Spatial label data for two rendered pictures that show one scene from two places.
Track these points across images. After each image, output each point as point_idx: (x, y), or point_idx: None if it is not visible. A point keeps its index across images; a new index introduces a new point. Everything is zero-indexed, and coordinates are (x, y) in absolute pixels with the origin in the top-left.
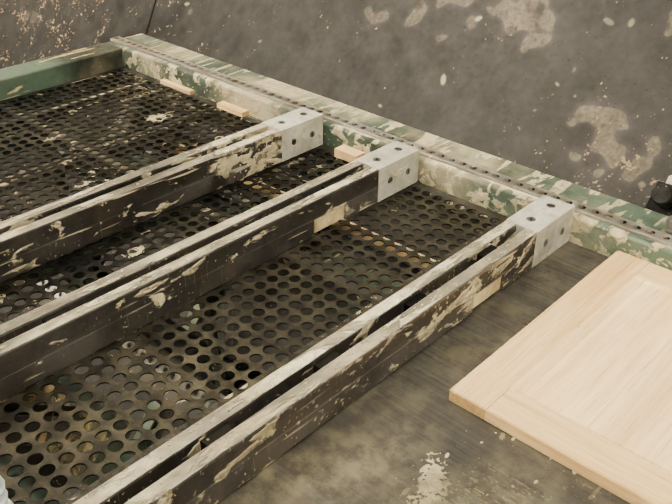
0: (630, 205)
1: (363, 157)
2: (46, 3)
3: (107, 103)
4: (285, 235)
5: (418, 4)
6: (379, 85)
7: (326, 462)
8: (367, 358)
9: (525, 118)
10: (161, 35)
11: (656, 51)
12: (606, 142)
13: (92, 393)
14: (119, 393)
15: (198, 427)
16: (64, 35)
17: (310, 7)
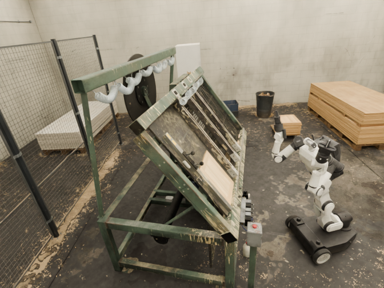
0: (242, 186)
1: (235, 151)
2: (252, 131)
3: (232, 126)
4: (219, 139)
5: (276, 183)
6: (258, 181)
7: (195, 135)
8: (207, 139)
9: (260, 203)
10: (254, 148)
11: (283, 220)
12: (261, 216)
13: (194, 116)
14: None
15: (195, 120)
16: (247, 135)
17: (268, 167)
